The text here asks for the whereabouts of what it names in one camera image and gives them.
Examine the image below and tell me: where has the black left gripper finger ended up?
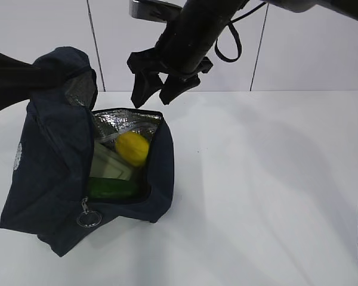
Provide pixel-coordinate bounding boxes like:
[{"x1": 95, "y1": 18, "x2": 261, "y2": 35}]
[{"x1": 0, "y1": 53, "x2": 63, "y2": 111}]

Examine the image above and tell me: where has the yellow lemon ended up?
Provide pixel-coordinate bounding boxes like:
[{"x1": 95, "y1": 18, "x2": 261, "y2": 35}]
[{"x1": 115, "y1": 131, "x2": 150, "y2": 167}]

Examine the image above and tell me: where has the dark navy lunch bag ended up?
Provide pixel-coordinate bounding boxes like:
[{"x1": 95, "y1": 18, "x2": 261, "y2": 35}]
[{"x1": 0, "y1": 46, "x2": 174, "y2": 256}]

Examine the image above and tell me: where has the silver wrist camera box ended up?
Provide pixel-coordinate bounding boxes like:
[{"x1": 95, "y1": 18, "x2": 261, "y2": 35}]
[{"x1": 129, "y1": 0, "x2": 182, "y2": 23}]

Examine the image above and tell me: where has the green cucumber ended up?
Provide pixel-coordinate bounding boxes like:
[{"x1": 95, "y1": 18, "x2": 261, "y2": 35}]
[{"x1": 88, "y1": 178, "x2": 140, "y2": 200}]

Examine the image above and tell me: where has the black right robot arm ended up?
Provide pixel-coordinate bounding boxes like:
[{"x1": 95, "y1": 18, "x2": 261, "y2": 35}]
[{"x1": 127, "y1": 0, "x2": 247, "y2": 108}]

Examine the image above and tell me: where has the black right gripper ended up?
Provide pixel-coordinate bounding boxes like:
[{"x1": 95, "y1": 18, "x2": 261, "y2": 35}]
[{"x1": 127, "y1": 33, "x2": 213, "y2": 108}]

